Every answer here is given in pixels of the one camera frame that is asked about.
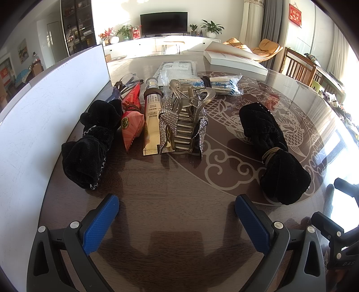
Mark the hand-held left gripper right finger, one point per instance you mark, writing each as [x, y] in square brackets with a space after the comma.
[252, 224]

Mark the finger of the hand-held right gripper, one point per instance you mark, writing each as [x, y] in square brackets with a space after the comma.
[328, 224]
[345, 186]

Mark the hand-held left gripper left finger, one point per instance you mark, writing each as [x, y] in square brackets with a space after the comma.
[101, 221]

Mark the black velvet bow gold band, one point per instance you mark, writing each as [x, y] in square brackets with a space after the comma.
[269, 146]

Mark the red snack packet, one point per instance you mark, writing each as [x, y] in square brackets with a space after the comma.
[131, 123]

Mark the gold cream tube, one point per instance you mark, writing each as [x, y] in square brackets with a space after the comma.
[153, 120]

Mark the rhinestone bow hair clip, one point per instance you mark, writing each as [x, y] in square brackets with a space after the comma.
[168, 120]

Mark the clear claw hair clip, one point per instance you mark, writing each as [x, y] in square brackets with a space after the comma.
[185, 112]

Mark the bundle of packets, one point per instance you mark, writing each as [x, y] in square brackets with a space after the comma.
[221, 84]

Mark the cluttered wooden sideboard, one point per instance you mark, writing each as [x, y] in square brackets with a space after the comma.
[333, 84]

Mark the large white board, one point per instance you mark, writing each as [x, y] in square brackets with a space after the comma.
[42, 126]

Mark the wooden chair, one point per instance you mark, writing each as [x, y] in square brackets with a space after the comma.
[297, 67]

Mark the rimless eyeglasses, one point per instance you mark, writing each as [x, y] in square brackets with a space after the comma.
[126, 81]

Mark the orange lounge chair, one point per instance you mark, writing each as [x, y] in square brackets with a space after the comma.
[265, 47]

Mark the cardboard box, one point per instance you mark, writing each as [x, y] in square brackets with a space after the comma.
[108, 57]

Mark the blue patterned cloth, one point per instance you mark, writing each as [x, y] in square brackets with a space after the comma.
[22, 76]

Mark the open white box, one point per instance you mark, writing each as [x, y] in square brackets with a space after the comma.
[232, 59]

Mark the flat plastic package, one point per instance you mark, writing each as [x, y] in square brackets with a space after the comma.
[175, 70]

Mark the red door poster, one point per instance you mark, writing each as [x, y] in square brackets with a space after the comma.
[4, 73]

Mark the white tv cabinet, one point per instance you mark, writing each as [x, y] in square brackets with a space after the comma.
[145, 45]

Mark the grey curtain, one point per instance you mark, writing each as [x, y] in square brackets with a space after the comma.
[272, 19]

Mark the red flower plant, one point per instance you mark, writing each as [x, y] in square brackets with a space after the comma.
[106, 33]

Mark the white curtain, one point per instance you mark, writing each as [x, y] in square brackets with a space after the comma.
[251, 21]

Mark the green leafy potted plant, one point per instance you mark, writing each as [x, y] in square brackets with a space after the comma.
[124, 32]

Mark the hairpin leg stool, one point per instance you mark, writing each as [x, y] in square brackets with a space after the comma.
[171, 43]

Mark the red gift box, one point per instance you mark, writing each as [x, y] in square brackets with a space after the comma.
[136, 33]

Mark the glass display cabinet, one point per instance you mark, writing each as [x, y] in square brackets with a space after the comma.
[77, 25]

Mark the large plant in white pot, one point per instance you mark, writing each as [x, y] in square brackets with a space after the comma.
[212, 28]

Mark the small potted plant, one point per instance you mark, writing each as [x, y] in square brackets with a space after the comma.
[193, 28]

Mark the black television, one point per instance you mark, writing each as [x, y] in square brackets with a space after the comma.
[164, 24]

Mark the red wall hanging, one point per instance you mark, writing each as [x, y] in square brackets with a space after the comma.
[295, 15]

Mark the framed wall painting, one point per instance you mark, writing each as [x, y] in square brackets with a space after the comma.
[23, 50]

